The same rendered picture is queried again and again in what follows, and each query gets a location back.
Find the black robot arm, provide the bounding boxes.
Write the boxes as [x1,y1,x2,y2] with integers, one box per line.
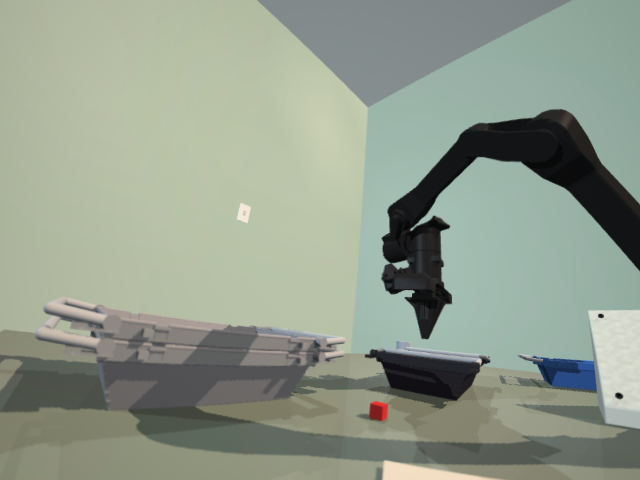
[381,109,640,294]

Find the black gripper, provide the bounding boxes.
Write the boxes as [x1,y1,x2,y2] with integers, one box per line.
[392,251,452,339]

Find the small red block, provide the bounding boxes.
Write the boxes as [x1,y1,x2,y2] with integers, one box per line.
[369,401,388,421]

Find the white flat rectangular sheet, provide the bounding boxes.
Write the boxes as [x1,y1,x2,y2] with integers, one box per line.
[383,461,498,480]

